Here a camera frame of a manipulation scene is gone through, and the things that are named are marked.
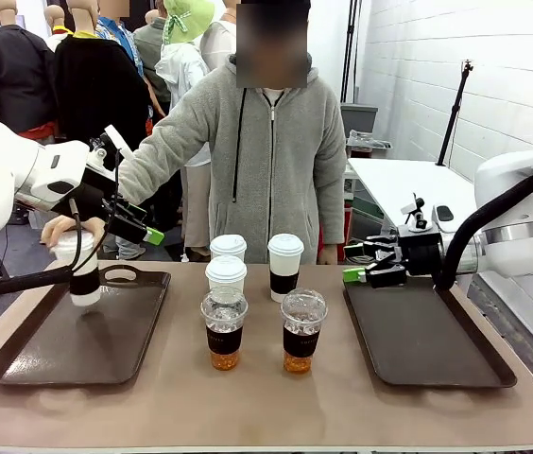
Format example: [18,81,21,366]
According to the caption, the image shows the thick black left arm hose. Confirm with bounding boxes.
[0,197,83,298]

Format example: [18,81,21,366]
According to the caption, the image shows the white paper coffee cup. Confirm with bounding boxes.
[51,230,103,307]
[204,254,248,295]
[267,233,305,304]
[209,234,248,262]

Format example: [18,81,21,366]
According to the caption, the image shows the grey sleeved right forearm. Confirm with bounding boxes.
[117,136,195,207]

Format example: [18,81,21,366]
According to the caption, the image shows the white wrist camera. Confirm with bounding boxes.
[399,192,434,234]
[88,124,135,166]

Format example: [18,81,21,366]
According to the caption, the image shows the grey sleeved left forearm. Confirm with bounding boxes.
[316,188,349,252]

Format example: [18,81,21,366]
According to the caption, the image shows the thin black camera cable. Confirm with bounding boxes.
[84,148,123,267]

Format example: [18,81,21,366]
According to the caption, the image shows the white side table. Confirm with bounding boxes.
[346,157,480,237]

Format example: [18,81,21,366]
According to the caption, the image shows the small mannequin with red collar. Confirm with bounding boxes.
[43,4,75,52]

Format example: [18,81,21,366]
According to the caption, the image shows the grey storage bin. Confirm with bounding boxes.
[339,102,379,139]

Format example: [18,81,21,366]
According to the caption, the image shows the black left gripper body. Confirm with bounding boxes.
[52,163,122,224]

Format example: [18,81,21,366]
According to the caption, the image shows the mannequin in dark jacket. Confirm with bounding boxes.
[0,0,58,141]

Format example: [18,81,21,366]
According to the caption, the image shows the mannequin in olive jacket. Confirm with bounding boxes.
[132,9,173,108]

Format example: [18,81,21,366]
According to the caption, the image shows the clear plastic iced drink cup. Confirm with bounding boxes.
[280,288,329,375]
[199,287,249,372]

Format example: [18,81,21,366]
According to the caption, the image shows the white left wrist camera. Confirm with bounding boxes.
[88,124,135,166]

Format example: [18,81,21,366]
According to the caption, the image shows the person's right hand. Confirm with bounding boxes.
[41,215,107,250]

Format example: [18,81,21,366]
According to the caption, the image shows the black tripod stand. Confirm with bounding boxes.
[436,59,475,167]

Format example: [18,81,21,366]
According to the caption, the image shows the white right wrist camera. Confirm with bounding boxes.
[399,192,434,234]

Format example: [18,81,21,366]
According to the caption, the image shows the green sun hat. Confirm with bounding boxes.
[162,0,216,45]

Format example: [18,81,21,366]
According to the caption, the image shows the mannequin in white shirt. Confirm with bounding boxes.
[198,0,240,72]

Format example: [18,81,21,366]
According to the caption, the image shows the person in grey hoodie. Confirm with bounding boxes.
[117,53,349,265]

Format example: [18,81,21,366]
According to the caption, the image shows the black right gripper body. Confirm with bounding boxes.
[396,225,444,278]

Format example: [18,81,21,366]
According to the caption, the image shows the mannequin in white jacket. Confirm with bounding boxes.
[154,40,212,166]

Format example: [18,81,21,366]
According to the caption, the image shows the person's left hand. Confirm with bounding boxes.
[317,243,339,266]

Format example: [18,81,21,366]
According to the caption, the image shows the dark brown serving tray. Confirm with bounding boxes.
[0,264,172,387]
[342,276,518,390]

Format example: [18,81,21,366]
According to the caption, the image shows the mannequin in black coat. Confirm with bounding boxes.
[53,0,153,148]

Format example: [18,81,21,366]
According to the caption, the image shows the black light stand poles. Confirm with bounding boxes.
[339,0,363,103]

